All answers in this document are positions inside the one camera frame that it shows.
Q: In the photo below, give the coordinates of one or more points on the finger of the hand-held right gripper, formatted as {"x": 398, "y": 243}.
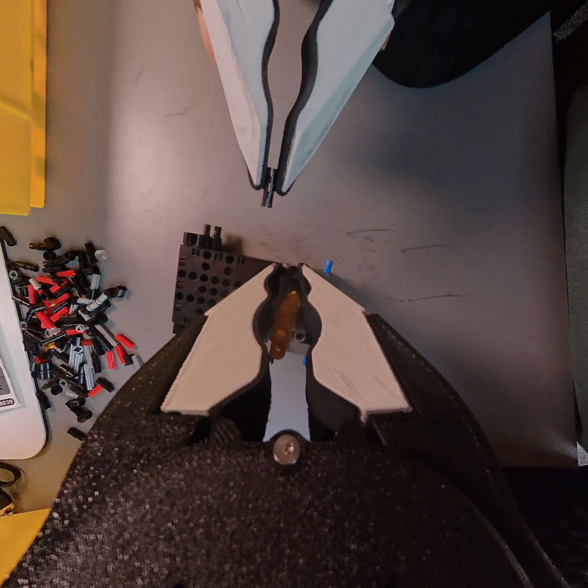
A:
{"x": 344, "y": 55}
{"x": 239, "y": 64}

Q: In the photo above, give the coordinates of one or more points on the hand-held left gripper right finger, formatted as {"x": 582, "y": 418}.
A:
{"x": 354, "y": 358}

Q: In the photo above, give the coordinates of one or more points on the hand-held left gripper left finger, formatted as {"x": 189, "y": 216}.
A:
{"x": 216, "y": 358}

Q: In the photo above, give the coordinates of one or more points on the black lego model yellow beam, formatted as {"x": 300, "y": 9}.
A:
{"x": 207, "y": 280}

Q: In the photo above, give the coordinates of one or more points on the black lego pin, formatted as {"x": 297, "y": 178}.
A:
{"x": 268, "y": 188}

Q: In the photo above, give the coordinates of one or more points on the pile of loose lego pieces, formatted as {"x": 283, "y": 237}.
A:
{"x": 64, "y": 322}

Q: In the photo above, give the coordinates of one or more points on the person's right hand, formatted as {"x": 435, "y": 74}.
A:
{"x": 204, "y": 28}

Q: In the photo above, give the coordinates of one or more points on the white stand base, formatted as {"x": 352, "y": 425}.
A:
{"x": 23, "y": 432}

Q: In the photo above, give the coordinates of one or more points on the sticker sheet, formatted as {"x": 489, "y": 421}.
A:
{"x": 5, "y": 390}

